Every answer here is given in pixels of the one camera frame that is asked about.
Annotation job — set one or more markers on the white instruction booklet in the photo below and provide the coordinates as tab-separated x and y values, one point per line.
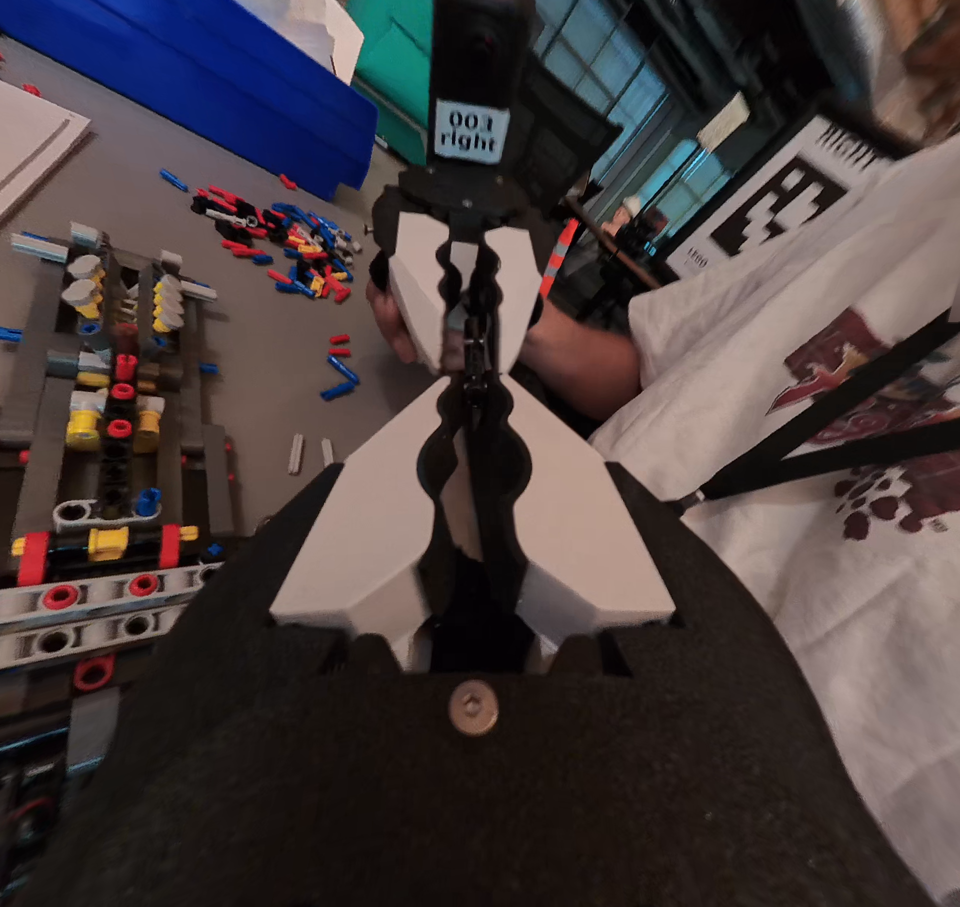
30	142

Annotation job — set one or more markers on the person's right hand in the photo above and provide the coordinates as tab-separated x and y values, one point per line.
390	322

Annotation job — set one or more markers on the person's right forearm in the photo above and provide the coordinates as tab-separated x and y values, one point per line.
585	359

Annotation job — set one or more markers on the framed black white marker sign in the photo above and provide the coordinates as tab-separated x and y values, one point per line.
787	209

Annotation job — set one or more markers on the white cloth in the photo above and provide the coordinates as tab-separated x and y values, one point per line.
750	322

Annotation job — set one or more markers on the orange traffic cone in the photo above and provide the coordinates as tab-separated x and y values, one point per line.
559	254

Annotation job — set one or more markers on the teal bag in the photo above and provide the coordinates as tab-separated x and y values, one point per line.
390	44

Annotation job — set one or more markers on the pile of small lego pins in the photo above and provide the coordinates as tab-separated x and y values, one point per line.
300	247

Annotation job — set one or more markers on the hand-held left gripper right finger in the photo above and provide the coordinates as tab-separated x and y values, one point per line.
592	539

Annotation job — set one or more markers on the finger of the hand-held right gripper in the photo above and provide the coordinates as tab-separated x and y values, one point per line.
517	292
416	277

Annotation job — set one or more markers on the lego car chassis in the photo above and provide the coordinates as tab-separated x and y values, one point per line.
112	592

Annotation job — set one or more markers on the blue plastic bin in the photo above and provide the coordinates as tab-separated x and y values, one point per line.
150	37

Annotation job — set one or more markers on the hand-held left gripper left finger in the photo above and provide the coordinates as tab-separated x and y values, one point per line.
352	539

